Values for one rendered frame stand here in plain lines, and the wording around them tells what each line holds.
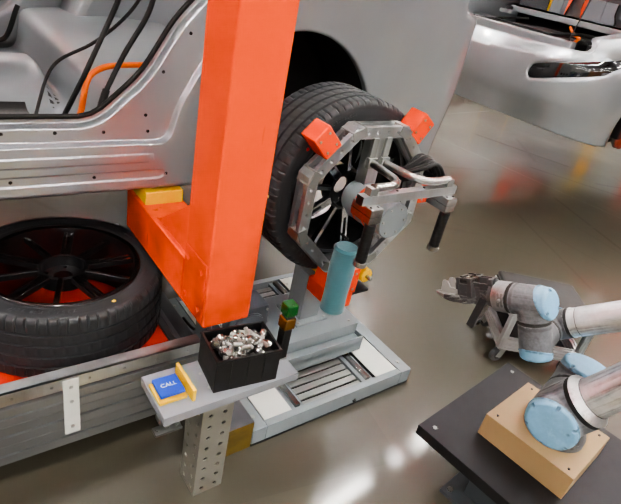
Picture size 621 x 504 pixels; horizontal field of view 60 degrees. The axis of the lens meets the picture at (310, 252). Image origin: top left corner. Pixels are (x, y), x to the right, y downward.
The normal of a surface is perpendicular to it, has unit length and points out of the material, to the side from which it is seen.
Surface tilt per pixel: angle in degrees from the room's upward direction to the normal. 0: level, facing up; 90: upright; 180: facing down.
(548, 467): 90
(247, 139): 90
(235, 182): 90
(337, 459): 0
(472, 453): 0
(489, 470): 0
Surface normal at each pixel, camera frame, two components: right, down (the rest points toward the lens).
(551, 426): -0.70, 0.28
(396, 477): 0.19, -0.85
